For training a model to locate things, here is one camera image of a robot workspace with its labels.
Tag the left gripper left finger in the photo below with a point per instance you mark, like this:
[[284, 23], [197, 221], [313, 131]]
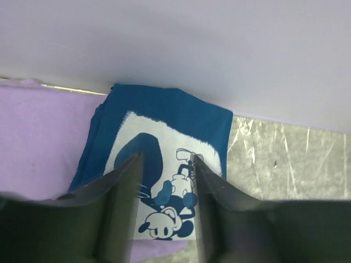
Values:
[[94, 223]]

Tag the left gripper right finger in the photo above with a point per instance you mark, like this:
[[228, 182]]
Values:
[[232, 226]]

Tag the blue t shirt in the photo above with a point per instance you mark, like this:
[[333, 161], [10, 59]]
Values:
[[170, 128]]

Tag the folded purple t shirt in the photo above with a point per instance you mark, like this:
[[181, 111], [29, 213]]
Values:
[[43, 134]]

